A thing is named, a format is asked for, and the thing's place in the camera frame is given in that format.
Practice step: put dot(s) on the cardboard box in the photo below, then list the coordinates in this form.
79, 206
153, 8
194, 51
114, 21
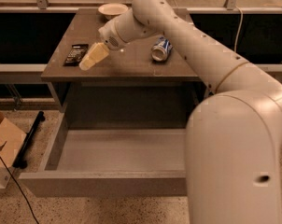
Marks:
11, 139

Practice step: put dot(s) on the black bar on floor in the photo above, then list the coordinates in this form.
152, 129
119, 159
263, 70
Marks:
20, 162

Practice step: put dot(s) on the blue crushed soda can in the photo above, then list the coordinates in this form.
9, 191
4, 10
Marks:
161, 50

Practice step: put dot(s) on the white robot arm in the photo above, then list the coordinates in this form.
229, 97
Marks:
233, 138

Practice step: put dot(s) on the white ceramic bowl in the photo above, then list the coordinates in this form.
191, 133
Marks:
112, 10

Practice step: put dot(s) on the grey drawer cabinet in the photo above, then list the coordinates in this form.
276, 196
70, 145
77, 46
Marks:
116, 66

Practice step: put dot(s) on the open grey top drawer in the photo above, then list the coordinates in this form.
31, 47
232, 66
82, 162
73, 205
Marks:
116, 142

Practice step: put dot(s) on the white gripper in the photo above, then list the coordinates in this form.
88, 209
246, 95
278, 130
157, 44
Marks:
109, 34

